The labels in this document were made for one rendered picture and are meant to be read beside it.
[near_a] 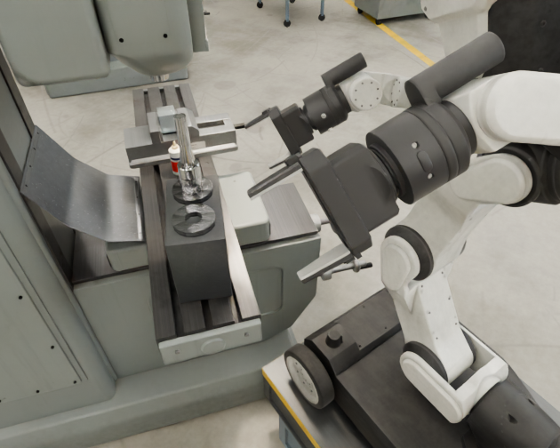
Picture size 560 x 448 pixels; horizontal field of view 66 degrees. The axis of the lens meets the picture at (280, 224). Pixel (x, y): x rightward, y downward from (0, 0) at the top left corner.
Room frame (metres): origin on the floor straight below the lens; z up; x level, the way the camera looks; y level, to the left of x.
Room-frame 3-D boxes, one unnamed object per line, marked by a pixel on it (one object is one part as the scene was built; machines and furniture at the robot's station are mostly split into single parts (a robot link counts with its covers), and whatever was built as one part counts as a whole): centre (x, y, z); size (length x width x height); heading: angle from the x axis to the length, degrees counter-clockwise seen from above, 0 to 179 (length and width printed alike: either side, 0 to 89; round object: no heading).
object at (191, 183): (0.76, 0.19, 1.19); 0.05 x 0.05 x 0.06
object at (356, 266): (1.06, -0.24, 0.54); 0.22 x 0.06 x 0.06; 106
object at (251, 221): (1.05, 0.30, 0.82); 0.50 x 0.35 x 0.12; 106
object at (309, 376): (0.65, -0.09, 0.50); 0.20 x 0.05 x 0.20; 35
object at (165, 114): (1.21, 0.35, 1.07); 0.06 x 0.05 x 0.06; 18
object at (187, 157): (0.76, 0.19, 1.28); 0.03 x 0.03 x 0.11
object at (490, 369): (0.58, -0.46, 0.68); 0.21 x 0.20 x 0.13; 35
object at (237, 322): (1.10, 0.32, 0.92); 1.24 x 0.23 x 0.08; 16
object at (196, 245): (0.71, 0.19, 1.06); 0.22 x 0.12 x 0.20; 10
